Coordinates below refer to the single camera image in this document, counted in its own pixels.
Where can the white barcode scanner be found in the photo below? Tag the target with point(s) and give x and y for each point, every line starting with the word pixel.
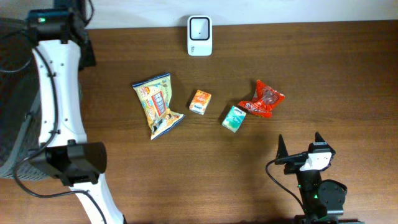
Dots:
pixel 199 36

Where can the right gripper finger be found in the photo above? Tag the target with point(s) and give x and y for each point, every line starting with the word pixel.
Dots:
pixel 281 149
pixel 318 138

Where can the yellow snack bag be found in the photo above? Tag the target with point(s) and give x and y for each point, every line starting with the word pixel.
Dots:
pixel 155 95

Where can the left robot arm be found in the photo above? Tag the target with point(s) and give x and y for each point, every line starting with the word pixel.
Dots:
pixel 79 166

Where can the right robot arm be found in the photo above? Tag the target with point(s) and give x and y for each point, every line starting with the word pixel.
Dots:
pixel 322 200

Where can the red snack packet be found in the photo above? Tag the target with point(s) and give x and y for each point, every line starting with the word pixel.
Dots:
pixel 265 99

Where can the grey plastic mesh basket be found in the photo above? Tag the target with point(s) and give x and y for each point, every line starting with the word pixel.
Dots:
pixel 30 82

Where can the teal tissue pack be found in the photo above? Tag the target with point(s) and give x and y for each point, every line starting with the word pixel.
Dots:
pixel 234 119

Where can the orange tissue pack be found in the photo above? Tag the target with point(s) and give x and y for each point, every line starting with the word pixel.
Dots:
pixel 200 102

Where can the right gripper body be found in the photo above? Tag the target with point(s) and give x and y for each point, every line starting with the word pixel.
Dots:
pixel 293 167

